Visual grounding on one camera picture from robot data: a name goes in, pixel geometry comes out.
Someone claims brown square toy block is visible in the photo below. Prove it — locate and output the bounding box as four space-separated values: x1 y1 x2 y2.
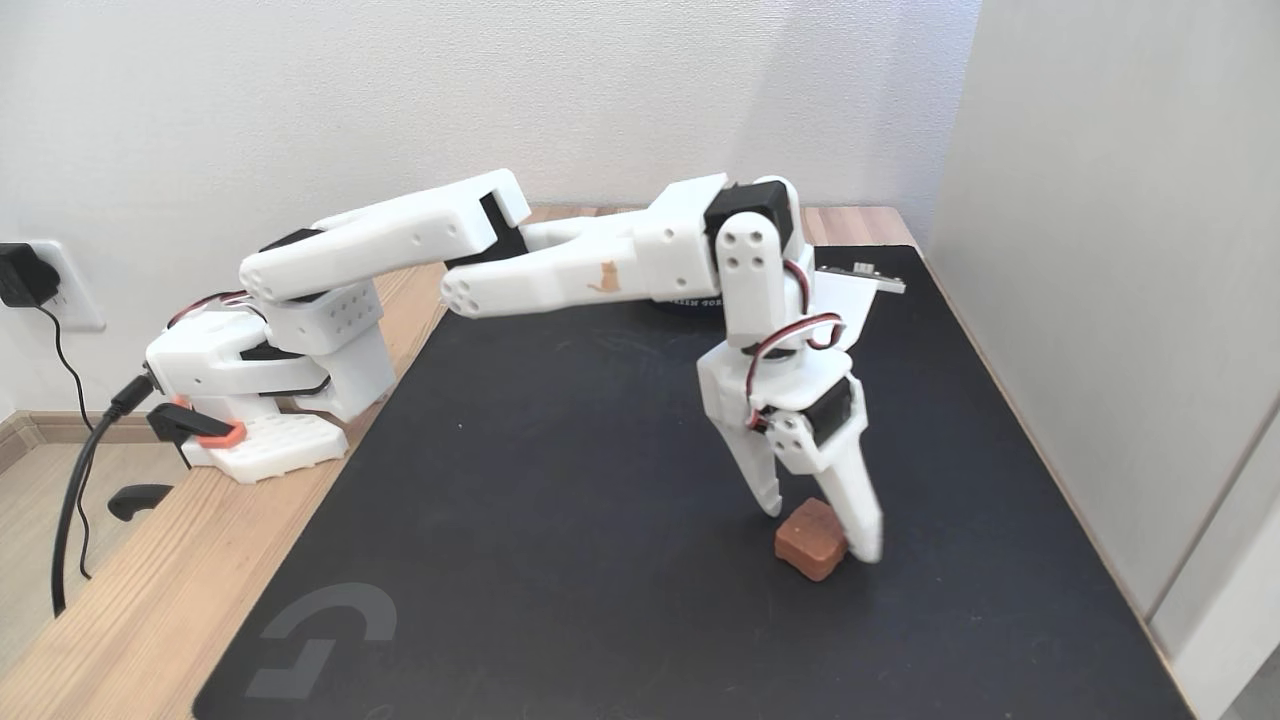
774 497 851 583

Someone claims navy and white paper bowl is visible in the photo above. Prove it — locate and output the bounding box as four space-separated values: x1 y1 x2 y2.
640 290 727 317

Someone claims black desk mat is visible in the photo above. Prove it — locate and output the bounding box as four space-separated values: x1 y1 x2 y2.
192 245 1196 720

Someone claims pale grey door panel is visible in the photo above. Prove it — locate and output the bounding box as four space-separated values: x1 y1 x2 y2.
920 0 1280 720

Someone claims black and orange table clamp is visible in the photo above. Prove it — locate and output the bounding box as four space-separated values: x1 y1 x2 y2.
107 397 248 523

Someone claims black power adapter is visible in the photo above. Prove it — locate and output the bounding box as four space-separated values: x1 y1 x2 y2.
0 243 59 309

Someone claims red white black servo wire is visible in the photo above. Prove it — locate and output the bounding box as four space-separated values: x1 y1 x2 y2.
744 258 847 433

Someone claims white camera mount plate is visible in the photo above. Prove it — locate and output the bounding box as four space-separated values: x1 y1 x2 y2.
812 262 908 353

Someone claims thick black cable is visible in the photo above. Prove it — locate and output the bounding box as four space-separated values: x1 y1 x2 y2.
51 374 158 617

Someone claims thin black cable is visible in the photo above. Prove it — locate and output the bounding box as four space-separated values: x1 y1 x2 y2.
36 303 96 581

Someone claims white wall outlet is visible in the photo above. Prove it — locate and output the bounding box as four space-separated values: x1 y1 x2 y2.
24 238 107 333

